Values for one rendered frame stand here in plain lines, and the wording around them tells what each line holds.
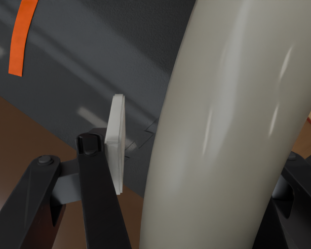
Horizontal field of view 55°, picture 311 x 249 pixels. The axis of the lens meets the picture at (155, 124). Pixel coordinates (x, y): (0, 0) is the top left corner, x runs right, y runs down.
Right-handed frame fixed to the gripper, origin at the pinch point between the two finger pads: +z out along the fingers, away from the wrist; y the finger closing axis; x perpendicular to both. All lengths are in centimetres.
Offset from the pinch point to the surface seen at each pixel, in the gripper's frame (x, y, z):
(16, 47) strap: -11, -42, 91
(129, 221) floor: -90, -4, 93
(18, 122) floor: -40, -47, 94
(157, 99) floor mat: -29, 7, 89
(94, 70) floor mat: -19, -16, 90
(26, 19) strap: -2, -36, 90
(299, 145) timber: -42, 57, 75
